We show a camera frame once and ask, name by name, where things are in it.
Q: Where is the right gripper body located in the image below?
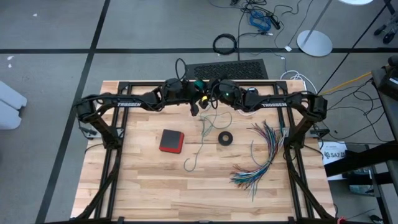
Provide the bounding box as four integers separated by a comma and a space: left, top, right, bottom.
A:
200, 77, 222, 110

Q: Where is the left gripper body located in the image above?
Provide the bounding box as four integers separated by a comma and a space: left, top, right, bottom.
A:
182, 79, 200, 118

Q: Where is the thin green wire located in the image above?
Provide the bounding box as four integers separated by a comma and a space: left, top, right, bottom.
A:
183, 80, 233, 172

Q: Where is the black tape roll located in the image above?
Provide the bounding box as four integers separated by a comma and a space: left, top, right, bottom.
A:
217, 131, 234, 147

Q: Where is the black floor vent grille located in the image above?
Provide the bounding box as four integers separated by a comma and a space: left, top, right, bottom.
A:
184, 58, 269, 80

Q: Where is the red and black box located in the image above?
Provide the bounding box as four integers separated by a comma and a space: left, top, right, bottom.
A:
159, 129, 185, 154

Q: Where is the floor stand with round base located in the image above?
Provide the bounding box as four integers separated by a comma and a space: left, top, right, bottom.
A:
296, 0, 333, 58

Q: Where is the white printed sign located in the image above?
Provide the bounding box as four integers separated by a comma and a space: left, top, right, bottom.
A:
318, 141, 348, 181

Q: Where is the thin black slanted pole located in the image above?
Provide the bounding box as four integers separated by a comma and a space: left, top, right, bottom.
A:
317, 1, 389, 91

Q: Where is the white round stand base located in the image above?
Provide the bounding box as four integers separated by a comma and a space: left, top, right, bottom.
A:
338, 0, 374, 6

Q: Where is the dark side desk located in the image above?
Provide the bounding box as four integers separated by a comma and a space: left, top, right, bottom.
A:
371, 55, 398, 142

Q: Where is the white rounded object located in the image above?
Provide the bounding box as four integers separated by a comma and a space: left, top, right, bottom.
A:
0, 80, 28, 131

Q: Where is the wheeled chair base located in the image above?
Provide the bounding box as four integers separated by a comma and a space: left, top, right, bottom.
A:
374, 12, 398, 45

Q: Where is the black camera cable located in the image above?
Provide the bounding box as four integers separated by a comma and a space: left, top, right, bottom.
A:
175, 57, 188, 82

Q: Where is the black coiled cable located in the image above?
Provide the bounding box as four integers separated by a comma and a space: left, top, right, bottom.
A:
212, 33, 239, 56

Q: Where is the black floor cable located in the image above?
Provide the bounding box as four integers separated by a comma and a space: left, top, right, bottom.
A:
236, 0, 308, 62

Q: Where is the loose blue wire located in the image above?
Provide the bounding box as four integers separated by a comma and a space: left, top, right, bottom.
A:
250, 139, 264, 168

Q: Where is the bundle of coloured wires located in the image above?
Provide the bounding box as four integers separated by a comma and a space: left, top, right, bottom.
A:
229, 120, 289, 203

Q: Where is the blue coiled cable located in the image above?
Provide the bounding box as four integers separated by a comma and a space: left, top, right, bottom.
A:
248, 11, 273, 33

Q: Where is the white looped cable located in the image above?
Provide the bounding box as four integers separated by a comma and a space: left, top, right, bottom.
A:
279, 70, 318, 96

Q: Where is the yellow cable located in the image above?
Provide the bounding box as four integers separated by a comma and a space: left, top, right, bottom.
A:
316, 72, 373, 96

